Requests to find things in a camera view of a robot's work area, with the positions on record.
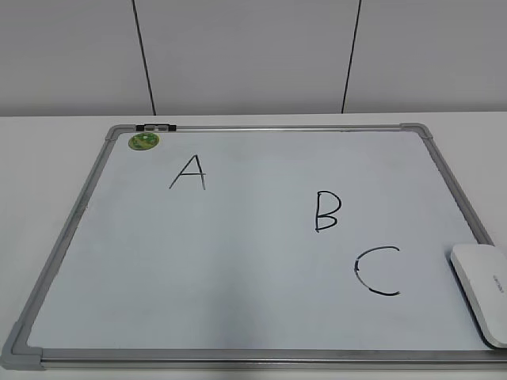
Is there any green round magnet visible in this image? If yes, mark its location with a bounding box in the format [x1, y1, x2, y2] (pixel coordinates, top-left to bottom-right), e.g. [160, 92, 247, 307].
[128, 132, 160, 151]

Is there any white framed whiteboard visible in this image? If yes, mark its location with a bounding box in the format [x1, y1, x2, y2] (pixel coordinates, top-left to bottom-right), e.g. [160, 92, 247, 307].
[1, 123, 506, 371]

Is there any black clip on frame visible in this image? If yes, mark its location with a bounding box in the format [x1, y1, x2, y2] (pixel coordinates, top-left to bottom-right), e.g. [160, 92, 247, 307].
[135, 123, 177, 132]

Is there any white whiteboard eraser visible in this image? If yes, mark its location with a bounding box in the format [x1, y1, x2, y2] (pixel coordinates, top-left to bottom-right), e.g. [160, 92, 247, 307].
[450, 244, 506, 349]

